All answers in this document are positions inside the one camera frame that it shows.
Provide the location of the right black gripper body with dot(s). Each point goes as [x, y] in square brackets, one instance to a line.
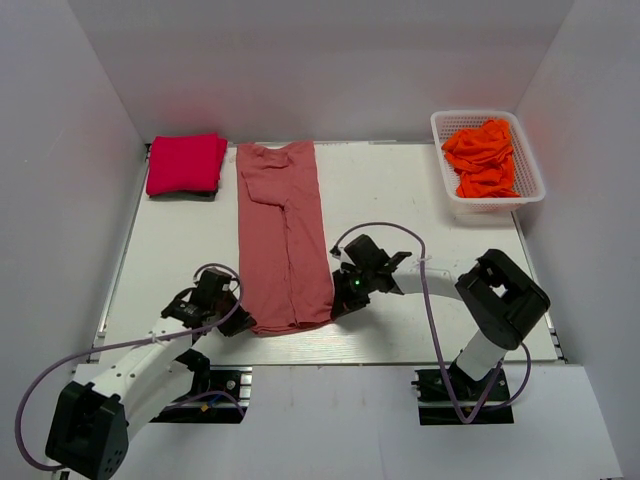
[355, 288]

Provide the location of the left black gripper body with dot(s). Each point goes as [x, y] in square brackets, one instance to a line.
[223, 308]

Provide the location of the salmon pink t-shirt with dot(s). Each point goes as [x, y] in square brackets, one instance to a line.
[283, 261]

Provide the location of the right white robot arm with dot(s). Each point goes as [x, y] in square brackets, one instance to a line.
[503, 300]

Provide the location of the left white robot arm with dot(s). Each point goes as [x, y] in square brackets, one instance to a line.
[95, 422]

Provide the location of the folded magenta t-shirt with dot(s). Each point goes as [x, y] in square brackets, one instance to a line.
[185, 164]

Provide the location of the white plastic mesh basket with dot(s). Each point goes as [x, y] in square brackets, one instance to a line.
[528, 183]

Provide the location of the orange crumpled t-shirt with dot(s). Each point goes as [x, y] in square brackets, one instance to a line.
[483, 160]

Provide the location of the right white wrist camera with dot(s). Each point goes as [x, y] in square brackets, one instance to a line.
[344, 260]

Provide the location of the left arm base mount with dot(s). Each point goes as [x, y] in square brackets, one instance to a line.
[225, 403]

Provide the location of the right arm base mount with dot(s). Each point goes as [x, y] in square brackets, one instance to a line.
[435, 407]

